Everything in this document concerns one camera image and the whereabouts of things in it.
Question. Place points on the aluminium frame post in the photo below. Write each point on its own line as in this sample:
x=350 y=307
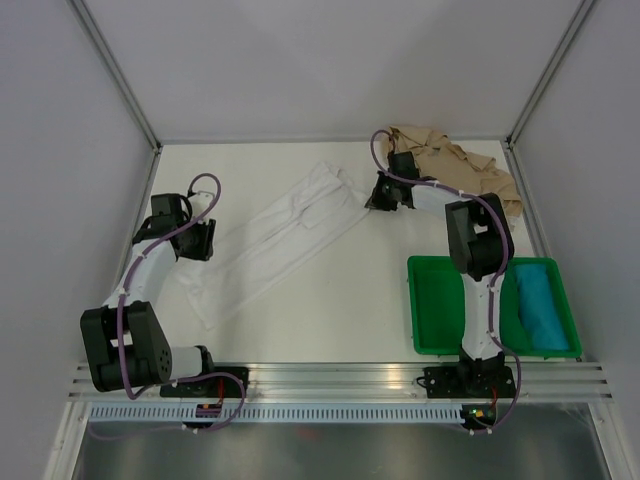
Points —
x=559 y=54
x=100 y=44

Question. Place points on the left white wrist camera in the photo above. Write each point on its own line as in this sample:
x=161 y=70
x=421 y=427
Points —
x=201 y=200

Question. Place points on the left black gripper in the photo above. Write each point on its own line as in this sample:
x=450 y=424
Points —
x=205 y=251

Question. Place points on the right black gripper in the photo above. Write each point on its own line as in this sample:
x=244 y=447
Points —
x=377 y=201

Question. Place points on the left aluminium frame post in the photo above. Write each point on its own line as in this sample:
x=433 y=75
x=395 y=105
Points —
x=100 y=44

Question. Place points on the teal rolled t shirt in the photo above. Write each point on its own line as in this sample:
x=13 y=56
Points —
x=537 y=310

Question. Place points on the beige t shirt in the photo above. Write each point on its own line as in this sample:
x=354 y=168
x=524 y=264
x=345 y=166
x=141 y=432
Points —
x=437 y=156

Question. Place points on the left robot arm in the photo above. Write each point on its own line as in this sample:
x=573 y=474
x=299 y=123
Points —
x=123 y=339

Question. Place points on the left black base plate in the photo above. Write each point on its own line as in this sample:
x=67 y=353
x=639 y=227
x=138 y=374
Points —
x=224 y=382

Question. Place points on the white t shirt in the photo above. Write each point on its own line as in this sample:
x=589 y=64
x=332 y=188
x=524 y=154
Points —
x=259 y=254

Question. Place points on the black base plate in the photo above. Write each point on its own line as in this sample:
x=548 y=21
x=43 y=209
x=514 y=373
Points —
x=450 y=382
x=224 y=382

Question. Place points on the white slotted cable duct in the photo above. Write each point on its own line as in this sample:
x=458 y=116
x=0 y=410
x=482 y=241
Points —
x=280 y=413

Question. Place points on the aluminium front rail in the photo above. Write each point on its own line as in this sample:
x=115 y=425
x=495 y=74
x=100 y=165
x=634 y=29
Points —
x=542 y=382

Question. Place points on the right aluminium frame post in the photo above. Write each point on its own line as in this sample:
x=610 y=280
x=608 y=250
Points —
x=559 y=54

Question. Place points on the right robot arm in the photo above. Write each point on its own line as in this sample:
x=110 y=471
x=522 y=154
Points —
x=480 y=248

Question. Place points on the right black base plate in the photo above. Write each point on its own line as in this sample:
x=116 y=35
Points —
x=450 y=382

